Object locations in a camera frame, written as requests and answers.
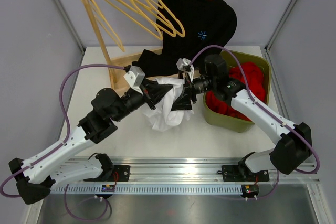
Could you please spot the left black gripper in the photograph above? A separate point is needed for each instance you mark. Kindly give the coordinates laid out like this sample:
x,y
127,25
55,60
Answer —
x,y
154,91

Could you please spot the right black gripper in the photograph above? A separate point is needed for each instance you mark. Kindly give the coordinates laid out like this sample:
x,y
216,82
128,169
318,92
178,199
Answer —
x,y
183,103

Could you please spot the white t shirt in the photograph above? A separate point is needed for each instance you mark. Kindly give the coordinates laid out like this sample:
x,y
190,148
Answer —
x,y
163,118

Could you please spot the red t shirt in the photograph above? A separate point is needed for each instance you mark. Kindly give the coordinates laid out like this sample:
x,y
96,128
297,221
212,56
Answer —
x,y
254,77
220,107

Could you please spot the black t shirt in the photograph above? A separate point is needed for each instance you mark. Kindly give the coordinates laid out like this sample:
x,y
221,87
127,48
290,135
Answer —
x,y
206,23

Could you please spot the yellow hanger of orange shirt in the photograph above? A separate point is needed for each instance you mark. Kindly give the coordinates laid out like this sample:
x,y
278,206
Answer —
x,y
98,20

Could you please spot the yellow hanger of red shirt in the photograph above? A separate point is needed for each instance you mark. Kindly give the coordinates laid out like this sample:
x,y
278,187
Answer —
x,y
134,13
148,14

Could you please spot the yellow hanger of front red shirt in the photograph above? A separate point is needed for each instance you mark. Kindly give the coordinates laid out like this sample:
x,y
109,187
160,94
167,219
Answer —
x,y
134,13

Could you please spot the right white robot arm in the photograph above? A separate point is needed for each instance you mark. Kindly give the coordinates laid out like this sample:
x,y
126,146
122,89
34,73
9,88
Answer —
x,y
293,143

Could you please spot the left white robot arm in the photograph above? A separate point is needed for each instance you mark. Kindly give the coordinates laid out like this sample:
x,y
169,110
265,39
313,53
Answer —
x,y
37,176

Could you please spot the wooden clothes rack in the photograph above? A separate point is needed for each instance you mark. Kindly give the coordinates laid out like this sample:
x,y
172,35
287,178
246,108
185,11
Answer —
x,y
120,60

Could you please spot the green plastic basket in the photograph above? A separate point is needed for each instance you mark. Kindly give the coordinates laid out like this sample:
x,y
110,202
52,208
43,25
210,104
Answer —
x,y
228,122

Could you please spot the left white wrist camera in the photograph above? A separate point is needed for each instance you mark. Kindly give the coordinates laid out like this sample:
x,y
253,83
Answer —
x,y
134,77

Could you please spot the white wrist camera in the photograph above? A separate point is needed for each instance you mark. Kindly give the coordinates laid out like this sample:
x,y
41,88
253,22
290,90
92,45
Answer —
x,y
184,65
134,77

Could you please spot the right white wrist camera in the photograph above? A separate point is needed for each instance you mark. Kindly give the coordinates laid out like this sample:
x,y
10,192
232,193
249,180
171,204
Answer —
x,y
184,65

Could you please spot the aluminium mounting rail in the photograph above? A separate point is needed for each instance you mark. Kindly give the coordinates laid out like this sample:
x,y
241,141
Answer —
x,y
191,171

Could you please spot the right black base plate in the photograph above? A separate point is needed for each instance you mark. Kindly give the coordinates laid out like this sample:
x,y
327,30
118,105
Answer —
x,y
231,172

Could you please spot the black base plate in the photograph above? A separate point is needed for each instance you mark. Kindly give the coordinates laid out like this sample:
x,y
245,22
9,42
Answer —
x,y
120,172
231,172

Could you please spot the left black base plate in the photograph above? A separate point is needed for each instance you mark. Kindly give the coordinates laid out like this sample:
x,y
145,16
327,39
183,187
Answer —
x,y
120,172

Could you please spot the grey slotted cable duct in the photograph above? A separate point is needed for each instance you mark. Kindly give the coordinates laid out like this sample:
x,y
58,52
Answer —
x,y
149,189

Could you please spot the left aluminium frame post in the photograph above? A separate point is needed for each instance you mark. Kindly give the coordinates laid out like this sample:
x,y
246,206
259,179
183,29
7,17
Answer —
x,y
70,25

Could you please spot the aluminium frame post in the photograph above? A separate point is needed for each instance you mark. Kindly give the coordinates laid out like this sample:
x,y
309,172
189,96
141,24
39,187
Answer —
x,y
70,25
289,8

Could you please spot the right aluminium frame post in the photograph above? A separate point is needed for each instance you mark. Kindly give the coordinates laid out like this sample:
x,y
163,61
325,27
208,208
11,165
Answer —
x,y
289,8

